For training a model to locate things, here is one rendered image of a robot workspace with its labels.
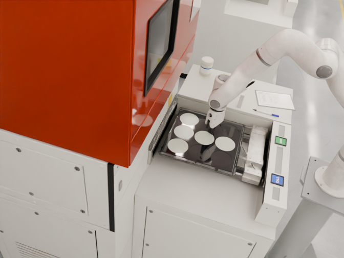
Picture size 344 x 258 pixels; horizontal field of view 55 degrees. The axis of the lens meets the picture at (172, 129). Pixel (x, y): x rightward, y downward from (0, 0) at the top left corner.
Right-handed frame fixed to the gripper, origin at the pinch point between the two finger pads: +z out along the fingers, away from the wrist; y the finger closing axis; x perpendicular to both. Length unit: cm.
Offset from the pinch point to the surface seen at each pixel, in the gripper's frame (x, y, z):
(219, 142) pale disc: -7.4, -2.1, 2.1
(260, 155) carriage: -25.6, 8.2, 4.1
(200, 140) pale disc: -0.1, -8.2, 2.1
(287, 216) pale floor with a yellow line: -46, 62, 92
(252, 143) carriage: -18.1, 12.8, 4.1
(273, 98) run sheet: -9.5, 43.6, -4.7
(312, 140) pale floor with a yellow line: -21, 157, 92
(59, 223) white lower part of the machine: 17, -80, 19
